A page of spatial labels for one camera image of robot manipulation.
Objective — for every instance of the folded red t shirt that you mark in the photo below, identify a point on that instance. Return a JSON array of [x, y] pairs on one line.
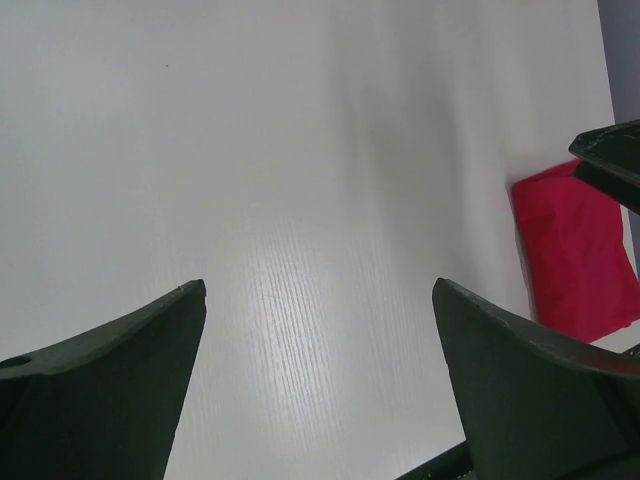
[[583, 282]]

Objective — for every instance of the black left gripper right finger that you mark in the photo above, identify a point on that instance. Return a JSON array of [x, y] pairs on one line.
[[534, 403]]

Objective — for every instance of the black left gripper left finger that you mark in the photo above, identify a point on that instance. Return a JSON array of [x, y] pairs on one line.
[[104, 404]]

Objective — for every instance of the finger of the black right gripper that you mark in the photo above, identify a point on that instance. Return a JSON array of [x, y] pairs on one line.
[[609, 161]]

